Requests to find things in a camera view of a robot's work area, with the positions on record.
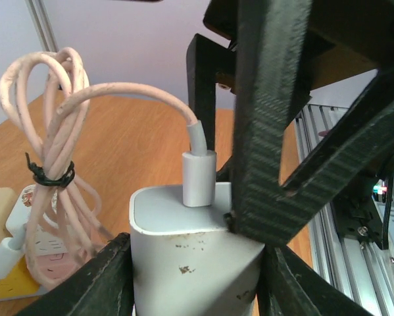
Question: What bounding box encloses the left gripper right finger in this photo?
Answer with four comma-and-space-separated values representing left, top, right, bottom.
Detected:
257, 246, 370, 315

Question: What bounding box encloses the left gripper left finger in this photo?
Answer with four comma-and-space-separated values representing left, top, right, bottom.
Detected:
17, 233, 134, 316

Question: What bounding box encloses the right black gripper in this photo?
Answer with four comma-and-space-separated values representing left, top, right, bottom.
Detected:
203, 1, 394, 247

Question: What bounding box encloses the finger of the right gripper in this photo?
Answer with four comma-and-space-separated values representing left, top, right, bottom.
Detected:
186, 34, 236, 150

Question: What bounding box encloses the pink cube adapter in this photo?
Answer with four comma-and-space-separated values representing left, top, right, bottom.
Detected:
35, 236, 78, 281

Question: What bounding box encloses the small white charger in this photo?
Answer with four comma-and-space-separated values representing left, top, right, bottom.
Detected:
0, 47, 264, 315

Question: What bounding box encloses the blue power strip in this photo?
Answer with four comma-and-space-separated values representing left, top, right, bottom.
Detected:
0, 286, 47, 302

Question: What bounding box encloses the white cube socket adapter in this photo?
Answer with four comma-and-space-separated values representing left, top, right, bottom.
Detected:
5, 184, 63, 249

